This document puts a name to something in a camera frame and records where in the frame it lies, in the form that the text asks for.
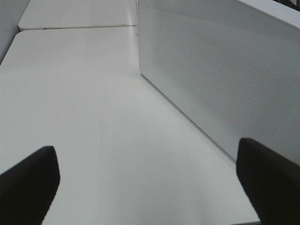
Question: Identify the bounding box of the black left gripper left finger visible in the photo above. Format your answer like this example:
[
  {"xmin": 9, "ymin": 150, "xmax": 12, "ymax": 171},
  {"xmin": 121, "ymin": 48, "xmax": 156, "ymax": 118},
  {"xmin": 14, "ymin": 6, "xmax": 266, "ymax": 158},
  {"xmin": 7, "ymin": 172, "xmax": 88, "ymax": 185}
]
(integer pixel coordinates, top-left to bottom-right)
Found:
[{"xmin": 0, "ymin": 146, "xmax": 60, "ymax": 225}]

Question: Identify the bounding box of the white microwave door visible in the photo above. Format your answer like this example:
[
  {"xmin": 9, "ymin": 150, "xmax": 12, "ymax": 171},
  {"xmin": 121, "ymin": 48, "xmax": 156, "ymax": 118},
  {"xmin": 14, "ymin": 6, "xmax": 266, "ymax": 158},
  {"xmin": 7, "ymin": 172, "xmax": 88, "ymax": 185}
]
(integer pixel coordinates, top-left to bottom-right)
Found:
[{"xmin": 138, "ymin": 0, "xmax": 300, "ymax": 163}]

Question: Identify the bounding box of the white adjoining table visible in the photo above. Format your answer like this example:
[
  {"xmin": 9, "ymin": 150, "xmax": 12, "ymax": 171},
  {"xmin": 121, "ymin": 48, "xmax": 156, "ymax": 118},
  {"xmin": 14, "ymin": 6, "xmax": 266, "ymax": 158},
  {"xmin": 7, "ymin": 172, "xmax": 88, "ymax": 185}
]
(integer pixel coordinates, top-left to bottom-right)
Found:
[{"xmin": 18, "ymin": 0, "xmax": 138, "ymax": 31}]

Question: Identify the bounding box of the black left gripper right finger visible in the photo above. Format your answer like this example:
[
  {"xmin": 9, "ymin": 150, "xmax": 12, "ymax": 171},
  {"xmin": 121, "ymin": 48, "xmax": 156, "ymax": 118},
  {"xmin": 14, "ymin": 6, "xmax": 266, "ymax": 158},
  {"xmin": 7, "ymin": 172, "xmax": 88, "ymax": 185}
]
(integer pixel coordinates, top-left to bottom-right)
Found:
[{"xmin": 236, "ymin": 138, "xmax": 300, "ymax": 225}]

